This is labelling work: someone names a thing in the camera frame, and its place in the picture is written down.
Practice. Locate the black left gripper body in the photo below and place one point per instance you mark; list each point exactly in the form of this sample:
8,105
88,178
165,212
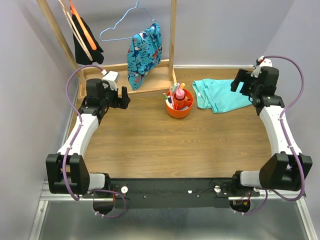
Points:
114,101

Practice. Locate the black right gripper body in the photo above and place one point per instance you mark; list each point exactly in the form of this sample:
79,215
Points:
249,87

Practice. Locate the white marker green cap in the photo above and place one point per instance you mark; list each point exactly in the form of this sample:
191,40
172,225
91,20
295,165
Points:
167,97

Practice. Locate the orange pen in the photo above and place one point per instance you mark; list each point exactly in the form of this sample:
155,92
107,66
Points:
170,90

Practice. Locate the green grey highlighter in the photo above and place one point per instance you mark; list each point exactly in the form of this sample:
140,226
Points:
174,88

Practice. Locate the yellow pink highlighter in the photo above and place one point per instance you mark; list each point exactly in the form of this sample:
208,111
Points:
182,86

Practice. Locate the blue capped grey bottle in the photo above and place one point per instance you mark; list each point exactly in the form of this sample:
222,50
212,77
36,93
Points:
185,108

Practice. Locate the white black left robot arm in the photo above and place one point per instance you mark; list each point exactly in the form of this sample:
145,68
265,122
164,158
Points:
66,170

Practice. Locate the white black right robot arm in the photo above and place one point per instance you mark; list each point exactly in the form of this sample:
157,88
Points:
288,166

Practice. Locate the teal folded t-shirt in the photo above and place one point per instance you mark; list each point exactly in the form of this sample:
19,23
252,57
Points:
216,94

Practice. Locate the wooden clothes rack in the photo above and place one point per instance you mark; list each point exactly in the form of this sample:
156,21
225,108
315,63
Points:
158,79

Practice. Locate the blue patterned hanging shirt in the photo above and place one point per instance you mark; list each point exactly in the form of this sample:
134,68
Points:
144,54

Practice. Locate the orange round divided organizer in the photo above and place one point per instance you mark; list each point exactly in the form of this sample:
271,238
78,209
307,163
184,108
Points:
179,104

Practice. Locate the light wooden hanger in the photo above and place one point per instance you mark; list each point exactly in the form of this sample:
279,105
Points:
75,31

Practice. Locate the orange plastic hanger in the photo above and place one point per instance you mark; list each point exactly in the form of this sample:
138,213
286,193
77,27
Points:
84,29

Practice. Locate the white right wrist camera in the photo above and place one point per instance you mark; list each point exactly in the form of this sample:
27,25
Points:
261,62

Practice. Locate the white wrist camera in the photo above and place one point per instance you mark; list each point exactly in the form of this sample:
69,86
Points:
261,62
110,79

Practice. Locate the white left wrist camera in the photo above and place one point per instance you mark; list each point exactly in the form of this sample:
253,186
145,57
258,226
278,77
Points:
110,79

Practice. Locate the light blue wire hanger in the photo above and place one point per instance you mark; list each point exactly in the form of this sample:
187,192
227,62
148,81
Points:
137,18

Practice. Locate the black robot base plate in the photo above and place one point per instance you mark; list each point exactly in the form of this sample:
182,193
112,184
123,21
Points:
169,193

